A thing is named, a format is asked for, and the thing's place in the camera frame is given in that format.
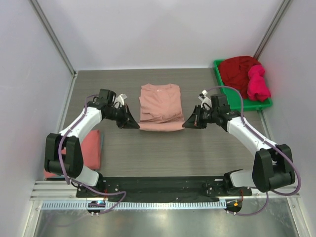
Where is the green plastic bin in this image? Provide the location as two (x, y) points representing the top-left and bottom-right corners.
(213, 59), (273, 111)

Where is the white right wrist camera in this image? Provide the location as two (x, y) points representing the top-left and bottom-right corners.
(198, 90), (212, 110)

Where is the right aluminium corner post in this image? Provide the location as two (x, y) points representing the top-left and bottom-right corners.
(253, 0), (293, 60)

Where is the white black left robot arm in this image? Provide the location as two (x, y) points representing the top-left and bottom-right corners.
(44, 89), (140, 198)

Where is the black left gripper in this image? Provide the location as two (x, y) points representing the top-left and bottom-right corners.
(105, 103), (140, 129)

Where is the white slotted cable duct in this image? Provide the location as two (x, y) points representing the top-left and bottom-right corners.
(41, 199), (226, 211)

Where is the dark red t shirt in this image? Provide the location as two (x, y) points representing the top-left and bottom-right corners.
(218, 56), (261, 99)

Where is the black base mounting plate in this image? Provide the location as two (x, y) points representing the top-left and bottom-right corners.
(76, 175), (253, 198)

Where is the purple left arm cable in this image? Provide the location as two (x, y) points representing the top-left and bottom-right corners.
(58, 95), (127, 214)

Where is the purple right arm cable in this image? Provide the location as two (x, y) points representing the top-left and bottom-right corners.
(201, 86), (302, 216)

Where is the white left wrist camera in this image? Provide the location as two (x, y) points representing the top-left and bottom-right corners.
(114, 94), (127, 109)

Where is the magenta t shirt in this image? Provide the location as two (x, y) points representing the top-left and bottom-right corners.
(247, 65), (271, 102)

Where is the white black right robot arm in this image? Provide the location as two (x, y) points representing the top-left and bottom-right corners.
(182, 91), (295, 196)

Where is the aluminium front frame rail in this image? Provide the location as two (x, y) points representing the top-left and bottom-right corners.
(30, 178), (301, 200)

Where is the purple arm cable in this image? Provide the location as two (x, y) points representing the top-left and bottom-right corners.
(201, 86), (302, 216)
(58, 95), (127, 214)

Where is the aluminium corner post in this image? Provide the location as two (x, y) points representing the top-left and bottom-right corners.
(29, 0), (77, 78)
(253, 0), (293, 60)

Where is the pink printed t shirt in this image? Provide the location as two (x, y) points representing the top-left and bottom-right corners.
(139, 84), (185, 132)

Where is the folded salmon t shirt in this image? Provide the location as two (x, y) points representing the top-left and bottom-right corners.
(44, 130), (101, 178)

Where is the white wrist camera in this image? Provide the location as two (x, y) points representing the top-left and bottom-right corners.
(198, 90), (212, 110)
(114, 94), (127, 109)

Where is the left aluminium corner post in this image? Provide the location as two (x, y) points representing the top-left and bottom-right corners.
(29, 0), (77, 78)

